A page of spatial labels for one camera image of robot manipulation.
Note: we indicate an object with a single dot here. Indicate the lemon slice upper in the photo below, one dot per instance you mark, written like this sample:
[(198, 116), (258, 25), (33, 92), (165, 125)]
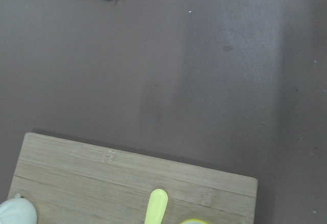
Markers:
[(194, 221)]

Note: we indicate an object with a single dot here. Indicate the wooden cutting board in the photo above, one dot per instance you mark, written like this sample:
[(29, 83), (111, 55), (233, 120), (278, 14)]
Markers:
[(74, 182)]

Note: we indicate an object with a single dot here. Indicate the white steamed bun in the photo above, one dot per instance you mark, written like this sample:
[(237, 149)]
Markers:
[(18, 210)]

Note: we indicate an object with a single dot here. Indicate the yellow plastic knife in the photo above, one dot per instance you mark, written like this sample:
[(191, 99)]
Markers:
[(156, 208)]

